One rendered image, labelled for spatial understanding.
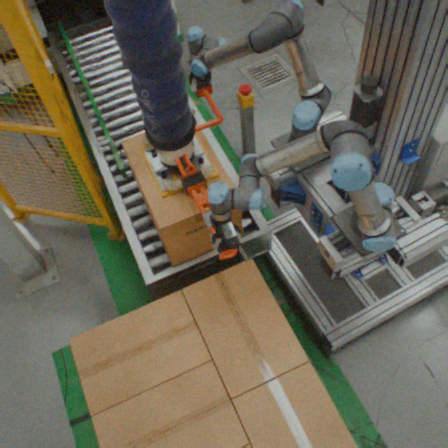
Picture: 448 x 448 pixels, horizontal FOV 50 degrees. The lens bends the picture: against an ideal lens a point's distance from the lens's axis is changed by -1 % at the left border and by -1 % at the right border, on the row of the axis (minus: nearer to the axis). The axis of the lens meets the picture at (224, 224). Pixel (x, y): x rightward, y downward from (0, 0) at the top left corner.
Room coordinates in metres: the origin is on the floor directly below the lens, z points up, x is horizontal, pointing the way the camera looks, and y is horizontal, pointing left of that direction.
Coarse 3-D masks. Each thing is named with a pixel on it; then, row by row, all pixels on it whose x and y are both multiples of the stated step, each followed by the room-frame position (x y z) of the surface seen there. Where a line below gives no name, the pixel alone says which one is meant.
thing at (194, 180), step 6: (186, 174) 1.36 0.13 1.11; (192, 174) 1.36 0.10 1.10; (198, 174) 1.36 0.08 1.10; (186, 180) 1.33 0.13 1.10; (192, 180) 1.33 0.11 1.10; (198, 180) 1.32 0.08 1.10; (204, 180) 1.31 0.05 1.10; (186, 186) 1.30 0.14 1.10; (192, 186) 1.29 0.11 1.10; (198, 186) 1.29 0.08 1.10; (204, 186) 1.30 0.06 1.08; (186, 192) 1.29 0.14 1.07; (198, 192) 1.29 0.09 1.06
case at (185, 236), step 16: (128, 144) 1.74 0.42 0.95; (208, 144) 1.65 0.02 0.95; (128, 160) 1.70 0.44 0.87; (144, 160) 1.62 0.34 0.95; (144, 176) 1.51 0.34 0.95; (176, 176) 1.48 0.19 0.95; (224, 176) 1.44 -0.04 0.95; (144, 192) 1.42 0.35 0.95; (160, 208) 1.31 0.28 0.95; (176, 208) 1.30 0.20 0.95; (192, 208) 1.28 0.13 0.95; (208, 208) 1.27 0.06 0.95; (160, 224) 1.22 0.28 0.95; (176, 224) 1.22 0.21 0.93; (192, 224) 1.24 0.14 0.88; (240, 224) 1.31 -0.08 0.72; (176, 240) 1.21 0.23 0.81; (192, 240) 1.24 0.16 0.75; (208, 240) 1.26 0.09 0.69; (176, 256) 1.21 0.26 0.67; (192, 256) 1.23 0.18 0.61
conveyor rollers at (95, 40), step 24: (72, 48) 3.17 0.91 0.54; (96, 48) 3.13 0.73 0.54; (72, 72) 2.89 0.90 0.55; (96, 72) 2.85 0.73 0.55; (120, 72) 2.81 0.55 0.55; (96, 120) 2.38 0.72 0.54; (120, 120) 2.34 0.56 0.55; (120, 144) 2.14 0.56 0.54; (120, 192) 1.76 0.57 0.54; (144, 240) 1.42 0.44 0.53
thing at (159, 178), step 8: (144, 152) 1.65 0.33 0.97; (152, 152) 1.61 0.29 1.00; (152, 168) 1.54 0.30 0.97; (152, 176) 1.49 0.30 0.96; (160, 176) 1.48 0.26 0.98; (168, 176) 1.47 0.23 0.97; (160, 184) 1.43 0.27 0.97; (160, 192) 1.39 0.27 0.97; (168, 192) 1.38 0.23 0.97; (176, 192) 1.38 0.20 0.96
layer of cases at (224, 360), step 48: (192, 288) 1.08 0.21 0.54; (240, 288) 1.04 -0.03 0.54; (96, 336) 0.90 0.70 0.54; (144, 336) 0.87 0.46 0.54; (192, 336) 0.83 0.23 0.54; (240, 336) 0.80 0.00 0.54; (288, 336) 0.76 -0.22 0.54; (96, 384) 0.67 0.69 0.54; (144, 384) 0.64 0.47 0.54; (192, 384) 0.61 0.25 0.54; (240, 384) 0.57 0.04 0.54; (288, 384) 0.54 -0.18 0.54; (96, 432) 0.46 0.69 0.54; (144, 432) 0.43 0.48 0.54; (192, 432) 0.40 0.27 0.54; (240, 432) 0.37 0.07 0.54; (288, 432) 0.34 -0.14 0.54; (336, 432) 0.31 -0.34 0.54
